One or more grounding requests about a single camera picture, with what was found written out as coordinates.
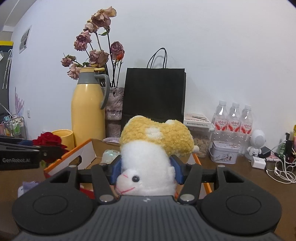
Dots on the clear seed container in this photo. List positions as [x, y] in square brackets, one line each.
[202, 138]

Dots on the yellow white plush toy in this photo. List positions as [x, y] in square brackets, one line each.
[145, 148]

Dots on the red cardboard box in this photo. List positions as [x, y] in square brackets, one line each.
[91, 153]

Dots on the wire storage cart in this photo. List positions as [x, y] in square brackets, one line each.
[13, 126]

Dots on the black paper bag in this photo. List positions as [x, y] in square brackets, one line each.
[156, 93]

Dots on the right water bottle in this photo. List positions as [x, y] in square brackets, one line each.
[246, 120]

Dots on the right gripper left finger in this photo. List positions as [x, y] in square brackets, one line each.
[63, 202]

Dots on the pink patterned vase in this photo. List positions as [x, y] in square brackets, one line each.
[113, 112]

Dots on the white charger adapter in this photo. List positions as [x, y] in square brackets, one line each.
[258, 163]

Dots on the white carton on container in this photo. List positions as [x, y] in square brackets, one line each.
[196, 120]

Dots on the yellow thermos jug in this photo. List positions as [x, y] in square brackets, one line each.
[88, 105]

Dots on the middle water bottle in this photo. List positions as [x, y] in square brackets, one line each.
[234, 122]

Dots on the purple towel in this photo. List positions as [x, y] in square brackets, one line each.
[26, 186]

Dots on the white tin box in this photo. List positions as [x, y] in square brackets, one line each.
[224, 152]

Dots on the water bottle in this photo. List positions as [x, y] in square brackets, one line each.
[234, 122]
[246, 120]
[220, 122]

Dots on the iridescent plastic bag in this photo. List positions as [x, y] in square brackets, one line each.
[109, 155]

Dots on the left water bottle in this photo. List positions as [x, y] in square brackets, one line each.
[220, 122]

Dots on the red fabric flower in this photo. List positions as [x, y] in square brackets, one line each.
[49, 139]

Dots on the yellow ceramic mug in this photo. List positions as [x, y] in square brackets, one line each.
[67, 138]

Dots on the dried rose bouquet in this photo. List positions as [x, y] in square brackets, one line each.
[94, 40]

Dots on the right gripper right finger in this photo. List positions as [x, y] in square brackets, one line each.
[227, 201]

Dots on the white robot figurine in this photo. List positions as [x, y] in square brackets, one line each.
[257, 141]

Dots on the grey refrigerator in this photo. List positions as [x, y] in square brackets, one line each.
[6, 52]

